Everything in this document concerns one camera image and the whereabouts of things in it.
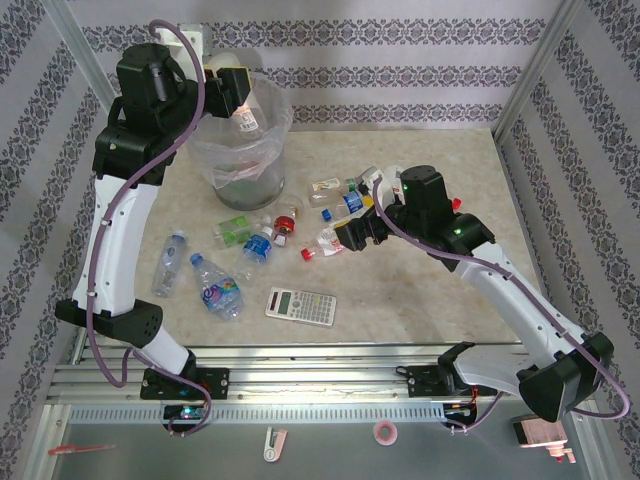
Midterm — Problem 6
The grey metal mesh bin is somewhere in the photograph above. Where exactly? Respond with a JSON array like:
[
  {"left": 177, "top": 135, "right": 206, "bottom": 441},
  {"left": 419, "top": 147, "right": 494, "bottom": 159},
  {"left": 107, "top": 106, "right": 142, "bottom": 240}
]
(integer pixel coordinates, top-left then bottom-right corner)
[{"left": 178, "top": 72, "right": 294, "bottom": 212}]

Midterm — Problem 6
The pale blue cap bottle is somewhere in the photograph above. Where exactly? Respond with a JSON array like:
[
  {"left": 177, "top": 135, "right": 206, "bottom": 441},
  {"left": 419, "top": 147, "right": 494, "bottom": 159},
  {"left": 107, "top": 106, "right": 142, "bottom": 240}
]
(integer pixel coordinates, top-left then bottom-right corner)
[{"left": 151, "top": 229, "right": 190, "bottom": 299}]

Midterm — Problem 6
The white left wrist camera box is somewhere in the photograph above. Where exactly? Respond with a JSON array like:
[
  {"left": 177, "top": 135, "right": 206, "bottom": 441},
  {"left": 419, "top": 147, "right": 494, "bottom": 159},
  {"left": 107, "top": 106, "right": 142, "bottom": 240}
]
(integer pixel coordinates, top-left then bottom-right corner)
[{"left": 167, "top": 23, "right": 211, "bottom": 69}]

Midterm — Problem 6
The pink tape roll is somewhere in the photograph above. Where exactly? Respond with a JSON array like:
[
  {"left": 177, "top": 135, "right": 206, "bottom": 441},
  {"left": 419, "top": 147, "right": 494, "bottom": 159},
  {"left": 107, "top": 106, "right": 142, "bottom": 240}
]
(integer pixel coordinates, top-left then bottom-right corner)
[{"left": 373, "top": 420, "right": 401, "bottom": 446}]

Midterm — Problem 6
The orange green label bottle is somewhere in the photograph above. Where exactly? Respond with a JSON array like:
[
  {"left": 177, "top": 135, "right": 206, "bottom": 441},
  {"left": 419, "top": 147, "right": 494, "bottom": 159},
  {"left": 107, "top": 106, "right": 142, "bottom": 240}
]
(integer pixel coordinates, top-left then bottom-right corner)
[{"left": 307, "top": 175, "right": 359, "bottom": 207}]

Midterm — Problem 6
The clear round bottle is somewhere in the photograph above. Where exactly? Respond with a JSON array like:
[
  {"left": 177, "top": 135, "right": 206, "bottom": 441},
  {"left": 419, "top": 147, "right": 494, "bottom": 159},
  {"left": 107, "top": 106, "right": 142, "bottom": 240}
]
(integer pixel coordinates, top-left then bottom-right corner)
[{"left": 276, "top": 192, "right": 306, "bottom": 220}]

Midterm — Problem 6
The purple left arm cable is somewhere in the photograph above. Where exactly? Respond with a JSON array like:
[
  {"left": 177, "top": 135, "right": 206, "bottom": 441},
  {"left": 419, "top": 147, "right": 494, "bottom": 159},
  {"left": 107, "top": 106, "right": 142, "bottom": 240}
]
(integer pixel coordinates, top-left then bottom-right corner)
[{"left": 85, "top": 18, "right": 214, "bottom": 437}]

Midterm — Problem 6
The aluminium frame cross rail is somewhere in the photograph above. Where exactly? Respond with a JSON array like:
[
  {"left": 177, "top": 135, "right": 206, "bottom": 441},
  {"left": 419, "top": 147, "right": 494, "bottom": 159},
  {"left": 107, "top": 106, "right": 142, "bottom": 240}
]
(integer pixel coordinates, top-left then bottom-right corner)
[{"left": 49, "top": 342, "right": 599, "bottom": 402}]

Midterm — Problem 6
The white label orange mark bottle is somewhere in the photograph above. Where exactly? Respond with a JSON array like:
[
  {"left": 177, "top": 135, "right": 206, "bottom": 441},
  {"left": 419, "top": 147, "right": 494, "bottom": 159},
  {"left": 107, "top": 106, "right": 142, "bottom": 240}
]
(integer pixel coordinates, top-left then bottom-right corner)
[{"left": 382, "top": 163, "right": 406, "bottom": 199}]

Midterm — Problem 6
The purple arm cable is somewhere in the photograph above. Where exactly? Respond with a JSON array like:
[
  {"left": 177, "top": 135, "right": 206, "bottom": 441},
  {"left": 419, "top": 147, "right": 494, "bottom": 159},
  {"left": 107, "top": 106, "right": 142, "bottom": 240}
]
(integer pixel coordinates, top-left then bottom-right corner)
[
  {"left": 85, "top": 18, "right": 214, "bottom": 437},
  {"left": 372, "top": 177, "right": 631, "bottom": 435}
]

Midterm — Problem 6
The pink block device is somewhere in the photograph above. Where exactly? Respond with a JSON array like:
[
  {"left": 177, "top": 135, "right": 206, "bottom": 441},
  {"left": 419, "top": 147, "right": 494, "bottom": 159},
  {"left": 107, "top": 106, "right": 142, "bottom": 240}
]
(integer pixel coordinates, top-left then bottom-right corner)
[{"left": 512, "top": 417, "right": 576, "bottom": 466}]

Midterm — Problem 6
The slotted metal cable duct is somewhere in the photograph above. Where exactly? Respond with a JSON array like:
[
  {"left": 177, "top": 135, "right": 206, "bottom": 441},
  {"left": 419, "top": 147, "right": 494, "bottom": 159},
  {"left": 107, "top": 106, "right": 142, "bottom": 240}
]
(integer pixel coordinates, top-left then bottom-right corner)
[{"left": 67, "top": 404, "right": 447, "bottom": 425}]

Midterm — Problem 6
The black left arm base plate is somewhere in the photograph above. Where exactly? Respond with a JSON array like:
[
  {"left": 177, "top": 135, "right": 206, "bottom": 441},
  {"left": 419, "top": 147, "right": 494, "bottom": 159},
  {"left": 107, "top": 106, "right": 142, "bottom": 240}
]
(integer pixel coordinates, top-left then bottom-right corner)
[{"left": 139, "top": 367, "right": 231, "bottom": 401}]

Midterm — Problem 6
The clear bottle pink label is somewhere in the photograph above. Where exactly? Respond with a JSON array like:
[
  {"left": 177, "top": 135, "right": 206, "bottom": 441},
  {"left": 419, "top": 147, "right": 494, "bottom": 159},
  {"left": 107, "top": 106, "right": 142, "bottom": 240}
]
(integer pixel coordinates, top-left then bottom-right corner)
[{"left": 205, "top": 51, "right": 270, "bottom": 141}]

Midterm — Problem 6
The green label clear bottle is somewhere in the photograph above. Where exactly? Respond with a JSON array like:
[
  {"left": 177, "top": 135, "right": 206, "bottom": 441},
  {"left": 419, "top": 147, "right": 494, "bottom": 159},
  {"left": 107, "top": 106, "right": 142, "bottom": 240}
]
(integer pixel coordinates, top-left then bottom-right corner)
[{"left": 212, "top": 213, "right": 275, "bottom": 250}]

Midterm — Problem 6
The blue label white cap bottle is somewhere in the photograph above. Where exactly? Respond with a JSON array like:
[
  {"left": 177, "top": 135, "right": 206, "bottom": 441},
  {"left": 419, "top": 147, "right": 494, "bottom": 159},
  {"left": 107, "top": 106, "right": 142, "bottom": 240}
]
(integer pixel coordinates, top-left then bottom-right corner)
[{"left": 230, "top": 225, "right": 277, "bottom": 286}]

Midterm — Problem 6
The aluminium side rail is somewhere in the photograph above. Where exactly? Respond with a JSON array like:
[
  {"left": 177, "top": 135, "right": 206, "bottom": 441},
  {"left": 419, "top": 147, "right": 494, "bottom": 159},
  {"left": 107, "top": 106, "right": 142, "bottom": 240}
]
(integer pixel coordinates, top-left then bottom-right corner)
[{"left": 497, "top": 139, "right": 575, "bottom": 361}]

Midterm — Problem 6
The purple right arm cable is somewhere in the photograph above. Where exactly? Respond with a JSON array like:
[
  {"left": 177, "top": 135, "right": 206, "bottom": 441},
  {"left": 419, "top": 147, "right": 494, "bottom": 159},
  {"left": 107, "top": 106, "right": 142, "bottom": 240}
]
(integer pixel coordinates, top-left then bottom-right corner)
[{"left": 372, "top": 177, "right": 631, "bottom": 435}]

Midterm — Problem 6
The clear plastic bin liner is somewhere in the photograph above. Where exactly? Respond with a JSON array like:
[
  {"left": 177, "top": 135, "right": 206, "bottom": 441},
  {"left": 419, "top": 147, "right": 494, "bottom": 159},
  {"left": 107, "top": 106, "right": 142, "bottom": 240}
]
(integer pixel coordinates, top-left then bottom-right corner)
[{"left": 177, "top": 71, "right": 295, "bottom": 190}]

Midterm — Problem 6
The white pink cutter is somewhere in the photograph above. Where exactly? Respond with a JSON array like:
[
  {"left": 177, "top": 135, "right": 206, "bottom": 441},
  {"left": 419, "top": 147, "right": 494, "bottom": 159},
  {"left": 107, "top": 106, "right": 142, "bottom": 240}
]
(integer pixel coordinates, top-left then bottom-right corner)
[{"left": 262, "top": 426, "right": 289, "bottom": 464}]

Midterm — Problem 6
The aluminium corner post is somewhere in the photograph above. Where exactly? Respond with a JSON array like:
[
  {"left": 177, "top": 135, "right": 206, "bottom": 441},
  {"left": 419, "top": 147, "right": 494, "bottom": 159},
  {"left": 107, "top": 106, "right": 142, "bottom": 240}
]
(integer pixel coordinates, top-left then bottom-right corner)
[
  {"left": 42, "top": 0, "right": 144, "bottom": 151},
  {"left": 492, "top": 0, "right": 585, "bottom": 145}
]

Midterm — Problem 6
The white scientific calculator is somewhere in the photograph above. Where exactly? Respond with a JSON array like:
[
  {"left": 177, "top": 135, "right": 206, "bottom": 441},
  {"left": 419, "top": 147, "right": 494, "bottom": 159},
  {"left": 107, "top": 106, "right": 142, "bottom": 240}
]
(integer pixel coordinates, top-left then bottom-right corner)
[{"left": 264, "top": 286, "right": 338, "bottom": 329}]

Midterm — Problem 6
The colourful label blue cap bottle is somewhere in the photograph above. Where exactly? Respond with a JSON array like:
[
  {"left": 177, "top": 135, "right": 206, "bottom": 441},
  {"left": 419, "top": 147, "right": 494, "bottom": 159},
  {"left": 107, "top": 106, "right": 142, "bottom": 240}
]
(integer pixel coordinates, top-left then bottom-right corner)
[{"left": 188, "top": 252, "right": 245, "bottom": 322}]

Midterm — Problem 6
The red pen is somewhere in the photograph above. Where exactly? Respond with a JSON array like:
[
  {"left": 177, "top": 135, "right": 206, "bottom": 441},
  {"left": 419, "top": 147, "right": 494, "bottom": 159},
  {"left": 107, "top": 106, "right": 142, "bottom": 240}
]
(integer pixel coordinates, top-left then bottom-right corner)
[{"left": 48, "top": 443, "right": 118, "bottom": 457}]

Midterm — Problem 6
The white red print label bottle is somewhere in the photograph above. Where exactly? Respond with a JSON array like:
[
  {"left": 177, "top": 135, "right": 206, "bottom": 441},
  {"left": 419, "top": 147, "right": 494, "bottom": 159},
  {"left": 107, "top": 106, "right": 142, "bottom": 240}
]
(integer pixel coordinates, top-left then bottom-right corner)
[{"left": 299, "top": 224, "right": 351, "bottom": 263}]

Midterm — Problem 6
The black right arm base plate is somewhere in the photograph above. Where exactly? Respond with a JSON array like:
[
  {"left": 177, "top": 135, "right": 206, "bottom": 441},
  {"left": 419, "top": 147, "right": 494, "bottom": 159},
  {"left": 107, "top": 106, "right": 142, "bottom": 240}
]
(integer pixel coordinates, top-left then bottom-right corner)
[{"left": 407, "top": 364, "right": 501, "bottom": 400}]

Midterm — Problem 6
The short black cable loop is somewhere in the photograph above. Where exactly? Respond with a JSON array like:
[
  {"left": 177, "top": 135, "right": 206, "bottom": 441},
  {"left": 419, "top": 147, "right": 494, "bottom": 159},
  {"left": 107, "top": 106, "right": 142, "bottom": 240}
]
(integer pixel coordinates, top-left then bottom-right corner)
[{"left": 394, "top": 358, "right": 419, "bottom": 384}]

